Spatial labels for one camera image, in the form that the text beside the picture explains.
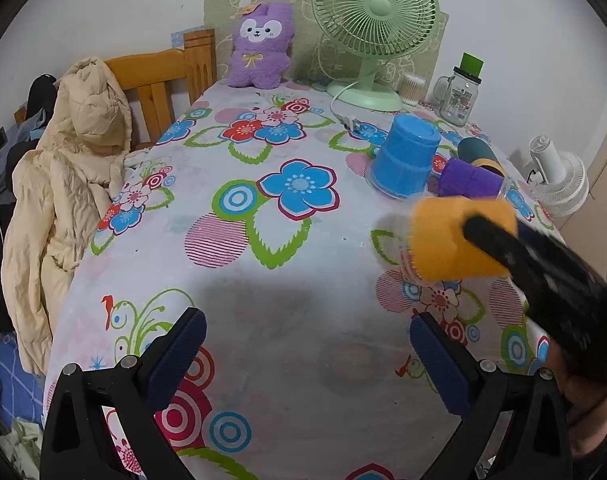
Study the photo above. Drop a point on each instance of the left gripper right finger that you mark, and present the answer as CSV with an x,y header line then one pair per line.
x,y
535,444

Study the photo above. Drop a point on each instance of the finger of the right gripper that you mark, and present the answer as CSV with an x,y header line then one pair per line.
x,y
526,265
529,236

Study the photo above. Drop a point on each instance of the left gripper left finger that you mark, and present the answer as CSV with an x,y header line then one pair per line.
x,y
77,443

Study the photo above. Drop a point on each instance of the orange plastic cup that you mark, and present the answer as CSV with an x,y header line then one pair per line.
x,y
432,244

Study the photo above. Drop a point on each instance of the purple plastic cup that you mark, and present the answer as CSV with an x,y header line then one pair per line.
x,y
483,179

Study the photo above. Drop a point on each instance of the dark teal yellow-rimmed cup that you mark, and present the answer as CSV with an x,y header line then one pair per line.
x,y
479,154

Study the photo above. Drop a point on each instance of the blue plastic cup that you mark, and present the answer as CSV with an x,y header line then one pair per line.
x,y
403,162

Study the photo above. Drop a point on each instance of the person's right hand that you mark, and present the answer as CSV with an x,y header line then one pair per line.
x,y
587,419

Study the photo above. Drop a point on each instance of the white small fan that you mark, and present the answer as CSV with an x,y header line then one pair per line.
x,y
564,183

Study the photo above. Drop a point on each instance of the blue checkered bedding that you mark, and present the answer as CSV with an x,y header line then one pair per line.
x,y
21,418

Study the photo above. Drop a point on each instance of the glass mason jar mug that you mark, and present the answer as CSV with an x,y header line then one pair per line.
x,y
455,95

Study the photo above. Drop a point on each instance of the cotton swab container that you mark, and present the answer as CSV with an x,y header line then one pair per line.
x,y
411,88

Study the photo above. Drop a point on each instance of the floral tablecloth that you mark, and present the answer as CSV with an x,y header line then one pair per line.
x,y
254,207

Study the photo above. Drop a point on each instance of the beige puffer jacket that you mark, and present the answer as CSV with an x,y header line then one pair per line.
x,y
63,188

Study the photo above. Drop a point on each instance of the green desk fan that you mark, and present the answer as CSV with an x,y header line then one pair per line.
x,y
375,32

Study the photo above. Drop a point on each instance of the purple plush bunny toy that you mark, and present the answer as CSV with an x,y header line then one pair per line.
x,y
261,40

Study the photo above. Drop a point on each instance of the wooden chair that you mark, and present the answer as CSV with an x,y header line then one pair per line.
x,y
158,85

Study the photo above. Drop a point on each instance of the beige cartoon board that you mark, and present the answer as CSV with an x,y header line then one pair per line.
x,y
313,55

